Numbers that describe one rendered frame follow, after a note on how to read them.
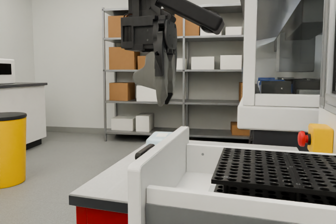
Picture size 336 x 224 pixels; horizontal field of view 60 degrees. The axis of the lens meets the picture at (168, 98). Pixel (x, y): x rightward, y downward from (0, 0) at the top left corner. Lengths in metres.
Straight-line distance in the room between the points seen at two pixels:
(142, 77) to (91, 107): 4.67
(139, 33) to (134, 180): 0.25
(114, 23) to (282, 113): 3.57
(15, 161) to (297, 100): 2.51
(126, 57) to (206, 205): 4.11
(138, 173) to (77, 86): 4.89
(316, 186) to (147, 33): 0.33
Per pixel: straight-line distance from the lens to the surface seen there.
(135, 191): 0.39
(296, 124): 1.30
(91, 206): 0.74
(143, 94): 4.34
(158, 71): 0.48
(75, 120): 5.32
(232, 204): 0.38
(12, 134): 3.00
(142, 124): 4.45
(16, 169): 3.11
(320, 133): 0.80
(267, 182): 0.42
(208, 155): 0.62
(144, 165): 0.39
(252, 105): 1.28
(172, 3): 0.50
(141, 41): 0.50
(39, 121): 4.54
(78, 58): 5.22
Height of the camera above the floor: 1.04
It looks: 5 degrees down
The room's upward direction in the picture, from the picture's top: straight up
